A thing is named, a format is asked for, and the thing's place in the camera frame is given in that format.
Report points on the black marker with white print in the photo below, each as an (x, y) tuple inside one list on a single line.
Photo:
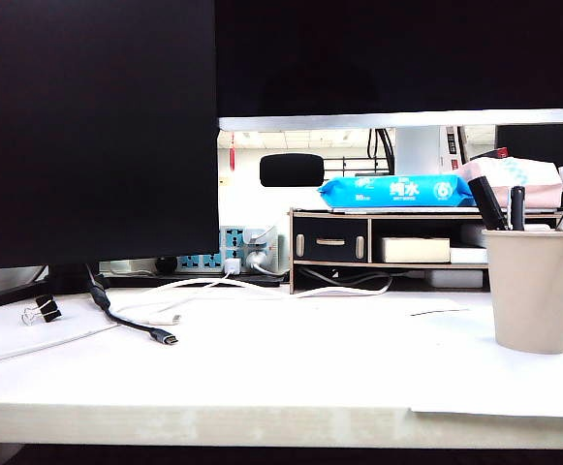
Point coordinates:
[(488, 203)]

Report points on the beige paper cup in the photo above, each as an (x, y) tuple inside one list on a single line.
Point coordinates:
[(533, 290)]

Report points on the grey power plug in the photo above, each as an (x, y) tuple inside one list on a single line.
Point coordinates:
[(257, 257)]

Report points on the white blue power strip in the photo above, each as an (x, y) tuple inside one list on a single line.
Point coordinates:
[(235, 239)]

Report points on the black organizer drawer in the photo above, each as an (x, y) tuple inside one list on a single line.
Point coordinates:
[(329, 227)]

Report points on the wooden desk organizer shelf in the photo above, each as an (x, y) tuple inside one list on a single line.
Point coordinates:
[(332, 214)]

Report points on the small white charger plug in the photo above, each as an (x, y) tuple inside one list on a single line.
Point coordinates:
[(232, 266)]

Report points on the black chair headrest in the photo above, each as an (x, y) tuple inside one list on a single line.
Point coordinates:
[(290, 170)]

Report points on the red hanging ornament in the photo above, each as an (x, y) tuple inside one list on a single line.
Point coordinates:
[(233, 155)]

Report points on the blue wet wipes pack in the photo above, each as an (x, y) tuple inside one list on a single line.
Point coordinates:
[(392, 191)]

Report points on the cream rectangular box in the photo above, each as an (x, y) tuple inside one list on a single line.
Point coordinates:
[(414, 249)]

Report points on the grey monitor stand column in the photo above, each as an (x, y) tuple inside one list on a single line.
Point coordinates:
[(416, 150)]

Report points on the flat white box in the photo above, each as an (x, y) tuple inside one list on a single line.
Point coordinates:
[(467, 256)]

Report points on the black monitor with silver edge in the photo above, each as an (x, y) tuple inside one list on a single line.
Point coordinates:
[(383, 58)]

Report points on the large black monitor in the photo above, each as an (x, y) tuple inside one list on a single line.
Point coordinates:
[(92, 131)]

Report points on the white paper sheet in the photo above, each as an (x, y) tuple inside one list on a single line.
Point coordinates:
[(455, 368)]

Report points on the black binder clip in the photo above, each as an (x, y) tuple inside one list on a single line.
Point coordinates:
[(48, 307)]

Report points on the pink white tissue pack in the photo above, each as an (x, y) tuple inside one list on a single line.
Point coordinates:
[(528, 179)]

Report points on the black background monitor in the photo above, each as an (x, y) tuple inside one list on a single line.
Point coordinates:
[(542, 140)]

